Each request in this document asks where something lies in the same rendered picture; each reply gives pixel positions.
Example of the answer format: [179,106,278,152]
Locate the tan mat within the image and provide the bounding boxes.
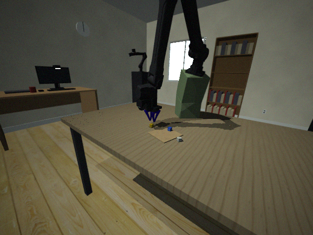
[148,127,183,143]

